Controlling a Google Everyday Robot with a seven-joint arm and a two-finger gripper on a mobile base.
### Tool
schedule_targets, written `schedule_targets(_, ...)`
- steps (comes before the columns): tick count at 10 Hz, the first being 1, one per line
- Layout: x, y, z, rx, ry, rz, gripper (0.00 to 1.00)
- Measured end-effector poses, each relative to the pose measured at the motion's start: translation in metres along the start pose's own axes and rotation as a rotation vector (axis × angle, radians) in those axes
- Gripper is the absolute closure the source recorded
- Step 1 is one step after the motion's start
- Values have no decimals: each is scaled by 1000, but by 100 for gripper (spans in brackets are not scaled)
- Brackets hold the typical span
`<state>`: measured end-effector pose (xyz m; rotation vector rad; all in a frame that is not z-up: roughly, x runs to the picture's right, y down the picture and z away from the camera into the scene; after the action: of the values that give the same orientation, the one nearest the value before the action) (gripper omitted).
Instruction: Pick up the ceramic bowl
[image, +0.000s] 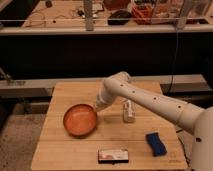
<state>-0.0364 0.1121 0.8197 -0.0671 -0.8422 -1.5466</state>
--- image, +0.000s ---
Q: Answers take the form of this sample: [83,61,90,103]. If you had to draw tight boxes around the blue sponge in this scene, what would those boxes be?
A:
[145,132,167,157]

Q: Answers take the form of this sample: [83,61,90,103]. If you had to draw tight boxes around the grey right post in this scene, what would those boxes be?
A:
[175,0,193,30]

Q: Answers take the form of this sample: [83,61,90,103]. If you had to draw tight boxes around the white plastic bottle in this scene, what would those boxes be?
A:
[123,100,135,123]

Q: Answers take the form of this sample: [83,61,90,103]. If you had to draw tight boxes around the black computer mouse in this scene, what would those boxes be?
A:
[107,10,131,25]

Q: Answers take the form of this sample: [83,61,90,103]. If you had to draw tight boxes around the white and black box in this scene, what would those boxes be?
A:
[98,149,129,164]

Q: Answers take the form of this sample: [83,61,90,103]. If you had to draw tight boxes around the orange basket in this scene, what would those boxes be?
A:
[131,5,154,25]

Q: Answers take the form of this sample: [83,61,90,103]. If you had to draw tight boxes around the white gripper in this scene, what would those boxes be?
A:
[94,90,115,112]

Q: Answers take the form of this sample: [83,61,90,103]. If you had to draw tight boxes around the orange ceramic bowl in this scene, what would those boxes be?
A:
[63,104,97,137]

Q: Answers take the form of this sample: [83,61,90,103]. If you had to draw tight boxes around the grey vertical post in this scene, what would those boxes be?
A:
[83,0,94,31]

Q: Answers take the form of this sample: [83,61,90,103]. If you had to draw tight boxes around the black hanging cable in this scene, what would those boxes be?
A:
[166,23,180,95]

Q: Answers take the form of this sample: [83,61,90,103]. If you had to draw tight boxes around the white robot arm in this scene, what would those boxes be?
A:
[94,71,213,171]

